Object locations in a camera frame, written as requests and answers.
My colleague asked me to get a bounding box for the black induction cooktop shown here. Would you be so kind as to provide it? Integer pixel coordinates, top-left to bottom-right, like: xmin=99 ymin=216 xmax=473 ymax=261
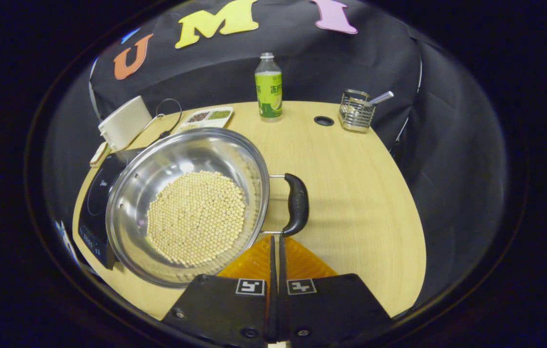
xmin=78 ymin=147 xmax=146 ymax=270

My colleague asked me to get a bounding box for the pile of yellow soybeans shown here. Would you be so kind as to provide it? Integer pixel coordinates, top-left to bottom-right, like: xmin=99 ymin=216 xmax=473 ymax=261
xmin=147 ymin=170 xmax=246 ymax=266

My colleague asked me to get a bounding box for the white toaster cable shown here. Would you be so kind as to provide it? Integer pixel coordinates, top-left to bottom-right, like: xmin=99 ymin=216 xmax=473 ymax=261
xmin=140 ymin=114 xmax=165 ymax=133

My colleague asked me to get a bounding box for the steel pot with black handles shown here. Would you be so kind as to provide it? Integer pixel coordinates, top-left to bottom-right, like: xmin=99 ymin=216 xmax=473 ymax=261
xmin=105 ymin=127 xmax=310 ymax=289

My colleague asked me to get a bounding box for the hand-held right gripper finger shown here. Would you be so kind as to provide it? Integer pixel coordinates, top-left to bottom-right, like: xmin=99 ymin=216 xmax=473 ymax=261
xmin=161 ymin=235 xmax=277 ymax=348
xmin=276 ymin=235 xmax=395 ymax=348

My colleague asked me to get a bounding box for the green label drink bottle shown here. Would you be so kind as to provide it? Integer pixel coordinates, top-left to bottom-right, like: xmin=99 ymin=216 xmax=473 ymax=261
xmin=254 ymin=52 xmax=283 ymax=122

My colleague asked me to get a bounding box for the white toaster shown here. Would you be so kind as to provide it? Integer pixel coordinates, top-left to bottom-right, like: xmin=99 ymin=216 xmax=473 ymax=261
xmin=98 ymin=95 xmax=153 ymax=151

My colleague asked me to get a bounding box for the metal wire utensil holder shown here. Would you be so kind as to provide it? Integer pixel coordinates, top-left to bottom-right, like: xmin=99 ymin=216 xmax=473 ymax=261
xmin=339 ymin=89 xmax=376 ymax=133

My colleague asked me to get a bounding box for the black power cable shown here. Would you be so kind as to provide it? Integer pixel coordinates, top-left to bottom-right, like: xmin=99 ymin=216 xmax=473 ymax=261
xmin=155 ymin=98 xmax=183 ymax=141

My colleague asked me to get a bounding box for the white divided plate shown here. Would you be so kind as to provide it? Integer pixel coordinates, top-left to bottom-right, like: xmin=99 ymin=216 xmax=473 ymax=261
xmin=175 ymin=106 xmax=234 ymax=133

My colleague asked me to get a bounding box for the slice of bread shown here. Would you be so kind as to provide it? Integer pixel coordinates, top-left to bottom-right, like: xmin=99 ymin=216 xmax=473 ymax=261
xmin=90 ymin=142 xmax=111 ymax=166

